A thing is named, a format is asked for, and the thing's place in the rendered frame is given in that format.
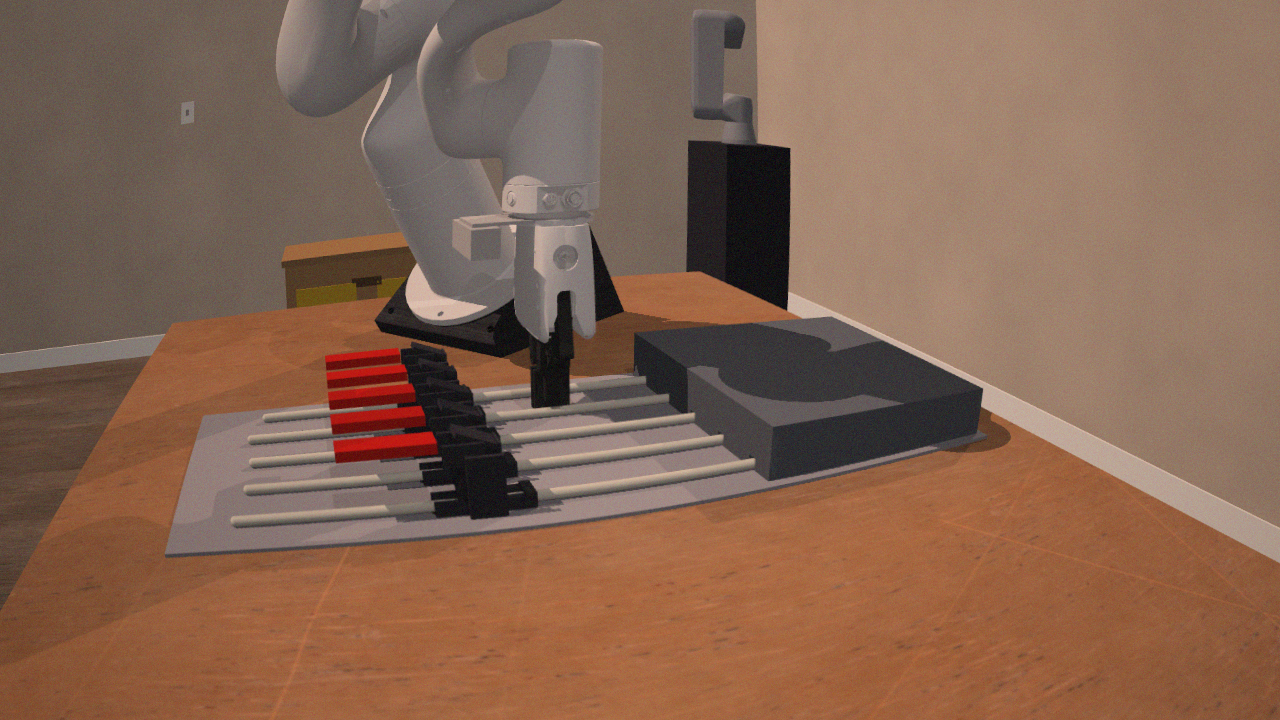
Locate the red lever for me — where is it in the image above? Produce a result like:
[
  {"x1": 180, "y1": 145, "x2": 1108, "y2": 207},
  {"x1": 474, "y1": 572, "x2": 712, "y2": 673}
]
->
[
  {"x1": 326, "y1": 364, "x2": 444, "y2": 389},
  {"x1": 333, "y1": 430, "x2": 488, "y2": 520},
  {"x1": 328, "y1": 383, "x2": 456, "y2": 414},
  {"x1": 325, "y1": 348, "x2": 435, "y2": 370},
  {"x1": 330, "y1": 405, "x2": 468, "y2": 439}
]

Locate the white vertical rod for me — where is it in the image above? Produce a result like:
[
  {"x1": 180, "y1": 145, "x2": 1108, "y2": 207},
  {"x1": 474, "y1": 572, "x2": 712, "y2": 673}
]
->
[
  {"x1": 243, "y1": 434, "x2": 724, "y2": 495},
  {"x1": 250, "y1": 413, "x2": 695, "y2": 468},
  {"x1": 262, "y1": 375, "x2": 646, "y2": 421},
  {"x1": 247, "y1": 393, "x2": 669, "y2": 445}
]

